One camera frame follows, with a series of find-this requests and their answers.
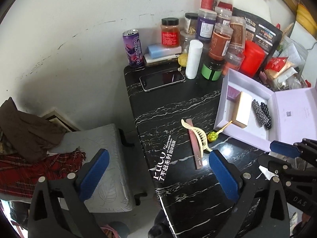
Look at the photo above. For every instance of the black white checked hair clip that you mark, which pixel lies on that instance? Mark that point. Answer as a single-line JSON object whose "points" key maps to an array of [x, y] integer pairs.
{"points": [[257, 110]]}

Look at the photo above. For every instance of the white cylindrical bottle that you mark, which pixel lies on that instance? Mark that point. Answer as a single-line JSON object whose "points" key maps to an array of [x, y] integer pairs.
{"points": [[194, 59]]}

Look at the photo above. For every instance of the purple drink can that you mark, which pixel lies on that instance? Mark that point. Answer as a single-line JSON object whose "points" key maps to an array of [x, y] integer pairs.
{"points": [[133, 49]]}

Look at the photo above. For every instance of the brown cloth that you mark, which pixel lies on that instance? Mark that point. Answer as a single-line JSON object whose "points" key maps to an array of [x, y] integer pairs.
{"points": [[27, 131]]}

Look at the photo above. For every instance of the red snack packet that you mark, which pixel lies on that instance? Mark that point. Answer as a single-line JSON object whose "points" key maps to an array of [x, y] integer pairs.
{"points": [[276, 64]]}

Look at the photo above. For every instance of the tall orange powder jar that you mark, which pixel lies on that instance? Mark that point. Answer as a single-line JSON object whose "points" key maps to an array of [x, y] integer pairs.
{"points": [[220, 42]]}

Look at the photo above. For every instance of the short orange jar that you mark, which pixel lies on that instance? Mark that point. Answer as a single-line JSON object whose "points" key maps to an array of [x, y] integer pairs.
{"points": [[233, 60]]}

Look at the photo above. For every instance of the yellow basin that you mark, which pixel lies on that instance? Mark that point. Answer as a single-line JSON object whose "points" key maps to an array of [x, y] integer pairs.
{"points": [[307, 17]]}

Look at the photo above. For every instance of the white appliance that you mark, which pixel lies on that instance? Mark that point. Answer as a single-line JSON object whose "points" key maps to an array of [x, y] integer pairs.
{"points": [[307, 39]]}

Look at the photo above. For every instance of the red bag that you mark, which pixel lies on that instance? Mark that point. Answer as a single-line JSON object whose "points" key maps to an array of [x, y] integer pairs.
{"points": [[225, 5]]}

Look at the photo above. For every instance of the red label black lid jar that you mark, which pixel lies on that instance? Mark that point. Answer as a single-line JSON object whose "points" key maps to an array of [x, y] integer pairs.
{"points": [[170, 33]]}

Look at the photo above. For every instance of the black box with white print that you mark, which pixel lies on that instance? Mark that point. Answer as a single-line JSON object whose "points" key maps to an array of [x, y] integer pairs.
{"points": [[163, 164]]}

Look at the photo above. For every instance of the red plaid cloth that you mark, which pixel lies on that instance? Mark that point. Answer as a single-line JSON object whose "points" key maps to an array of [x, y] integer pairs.
{"points": [[24, 173]]}

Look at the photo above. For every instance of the lilac gift box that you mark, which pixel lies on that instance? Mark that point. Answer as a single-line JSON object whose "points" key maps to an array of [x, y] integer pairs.
{"points": [[292, 129]]}

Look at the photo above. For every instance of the clear plastic jar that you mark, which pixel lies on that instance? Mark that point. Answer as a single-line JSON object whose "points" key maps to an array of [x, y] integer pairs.
{"points": [[187, 43]]}

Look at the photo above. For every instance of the red canister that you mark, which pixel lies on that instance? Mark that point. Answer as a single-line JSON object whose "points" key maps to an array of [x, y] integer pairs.
{"points": [[253, 58]]}

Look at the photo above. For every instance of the gold cardboard box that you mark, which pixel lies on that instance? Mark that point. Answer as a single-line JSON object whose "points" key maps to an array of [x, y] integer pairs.
{"points": [[244, 109]]}

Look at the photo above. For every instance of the woven round fan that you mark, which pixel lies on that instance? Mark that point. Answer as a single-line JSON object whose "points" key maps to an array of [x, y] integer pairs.
{"points": [[287, 28]]}

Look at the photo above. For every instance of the blue pack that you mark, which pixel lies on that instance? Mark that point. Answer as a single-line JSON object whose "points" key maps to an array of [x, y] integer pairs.
{"points": [[158, 50]]}

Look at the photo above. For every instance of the cream hair claw clip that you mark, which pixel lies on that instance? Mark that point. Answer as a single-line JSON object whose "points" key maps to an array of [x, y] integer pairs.
{"points": [[201, 136]]}

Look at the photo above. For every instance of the framed picture on floor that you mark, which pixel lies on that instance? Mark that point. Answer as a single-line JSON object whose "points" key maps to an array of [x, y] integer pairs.
{"points": [[62, 121]]}

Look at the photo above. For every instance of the small purple box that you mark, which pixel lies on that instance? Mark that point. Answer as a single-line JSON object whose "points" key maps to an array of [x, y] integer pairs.
{"points": [[232, 93]]}

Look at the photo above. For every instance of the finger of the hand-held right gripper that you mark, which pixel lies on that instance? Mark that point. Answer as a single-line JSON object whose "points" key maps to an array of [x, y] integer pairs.
{"points": [[284, 148], [297, 171]]}

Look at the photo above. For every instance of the pile of bags and papers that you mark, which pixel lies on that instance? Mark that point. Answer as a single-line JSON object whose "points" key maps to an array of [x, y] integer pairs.
{"points": [[294, 54]]}

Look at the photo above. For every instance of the black polka dot hair clip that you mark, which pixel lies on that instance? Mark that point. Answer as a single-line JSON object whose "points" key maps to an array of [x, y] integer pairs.
{"points": [[265, 115]]}

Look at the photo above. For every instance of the black stand-up pouch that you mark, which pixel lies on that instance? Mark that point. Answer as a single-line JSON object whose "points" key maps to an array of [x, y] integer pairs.
{"points": [[265, 32]]}

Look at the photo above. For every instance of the dark spice jar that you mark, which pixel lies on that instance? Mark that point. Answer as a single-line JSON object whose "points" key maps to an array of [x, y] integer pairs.
{"points": [[223, 16]]}

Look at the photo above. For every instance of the black smartphone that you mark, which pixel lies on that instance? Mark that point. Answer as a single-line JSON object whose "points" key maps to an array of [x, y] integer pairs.
{"points": [[162, 79]]}

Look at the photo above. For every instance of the brown powder jar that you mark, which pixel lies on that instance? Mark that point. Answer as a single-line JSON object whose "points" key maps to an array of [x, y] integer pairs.
{"points": [[237, 32]]}

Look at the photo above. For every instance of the grey cushioned stool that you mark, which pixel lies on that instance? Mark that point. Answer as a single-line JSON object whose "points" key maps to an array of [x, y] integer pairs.
{"points": [[106, 168]]}

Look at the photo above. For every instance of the gold hairpin with green flower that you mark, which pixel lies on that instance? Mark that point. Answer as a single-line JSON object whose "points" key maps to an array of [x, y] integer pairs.
{"points": [[213, 136]]}

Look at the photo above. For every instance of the small jar of nuts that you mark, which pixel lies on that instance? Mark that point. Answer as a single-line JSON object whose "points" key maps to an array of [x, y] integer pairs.
{"points": [[191, 23]]}

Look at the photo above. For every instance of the purple label jar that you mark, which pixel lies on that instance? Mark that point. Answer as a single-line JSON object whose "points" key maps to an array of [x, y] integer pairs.
{"points": [[205, 26]]}

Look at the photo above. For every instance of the small pink packet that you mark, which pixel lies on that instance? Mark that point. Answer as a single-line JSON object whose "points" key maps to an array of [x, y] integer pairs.
{"points": [[264, 77]]}

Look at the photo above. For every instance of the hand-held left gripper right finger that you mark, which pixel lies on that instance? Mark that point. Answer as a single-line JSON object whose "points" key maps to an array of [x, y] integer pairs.
{"points": [[223, 174]]}

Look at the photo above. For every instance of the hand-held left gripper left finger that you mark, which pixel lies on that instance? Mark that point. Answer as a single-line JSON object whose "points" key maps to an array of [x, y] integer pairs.
{"points": [[94, 174]]}

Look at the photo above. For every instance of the pink cosmetic tube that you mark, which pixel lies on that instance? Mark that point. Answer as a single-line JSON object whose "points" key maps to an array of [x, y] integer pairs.
{"points": [[197, 156]]}

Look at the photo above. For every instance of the blue white flat boxes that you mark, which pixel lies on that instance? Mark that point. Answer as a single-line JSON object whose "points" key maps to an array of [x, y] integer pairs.
{"points": [[163, 59]]}

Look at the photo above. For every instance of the tan snack packet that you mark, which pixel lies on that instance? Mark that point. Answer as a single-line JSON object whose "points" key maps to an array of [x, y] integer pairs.
{"points": [[279, 72]]}

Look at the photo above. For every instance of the small yellow fruit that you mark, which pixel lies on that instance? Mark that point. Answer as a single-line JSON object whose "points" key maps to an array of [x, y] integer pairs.
{"points": [[183, 59]]}

